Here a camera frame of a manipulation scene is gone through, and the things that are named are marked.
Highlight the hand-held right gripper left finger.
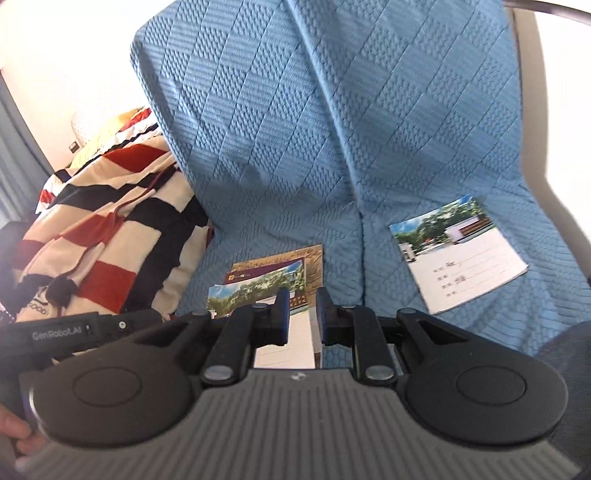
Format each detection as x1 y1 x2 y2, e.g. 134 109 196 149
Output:
158 287 291 387

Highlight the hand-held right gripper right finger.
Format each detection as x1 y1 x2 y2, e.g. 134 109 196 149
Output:
315 287 459 385

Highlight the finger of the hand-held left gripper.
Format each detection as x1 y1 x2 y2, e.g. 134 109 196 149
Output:
99 308 163 334

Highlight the white landscape notebooks stack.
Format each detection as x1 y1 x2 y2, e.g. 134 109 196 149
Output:
205 260 319 370

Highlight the tan painting cover book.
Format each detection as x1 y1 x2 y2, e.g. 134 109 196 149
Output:
231 244 324 370

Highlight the purple cover book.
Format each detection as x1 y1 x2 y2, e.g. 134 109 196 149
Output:
223 259 303 284

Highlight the person's left hand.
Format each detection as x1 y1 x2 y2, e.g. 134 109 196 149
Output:
0 405 45 465

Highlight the red black cream striped blanket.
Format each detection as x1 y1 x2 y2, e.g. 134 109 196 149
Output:
16 138 215 324

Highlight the landscape photo cover notebook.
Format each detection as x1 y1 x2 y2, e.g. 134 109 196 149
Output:
389 194 529 315

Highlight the yellow cushion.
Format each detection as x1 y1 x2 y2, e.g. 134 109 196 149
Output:
69 107 153 171

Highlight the grey blue curtain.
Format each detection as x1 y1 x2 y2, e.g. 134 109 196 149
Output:
0 74 52 227

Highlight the white perforated object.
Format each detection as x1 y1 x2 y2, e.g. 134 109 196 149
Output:
69 111 94 144

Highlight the blue textured sofa cover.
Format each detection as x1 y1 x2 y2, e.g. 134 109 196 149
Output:
129 0 591 370

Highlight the person's leg in jeans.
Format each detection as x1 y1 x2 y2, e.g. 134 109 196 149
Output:
538 320 591 462

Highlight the dark curved bar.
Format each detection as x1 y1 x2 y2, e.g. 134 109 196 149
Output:
503 0 591 24

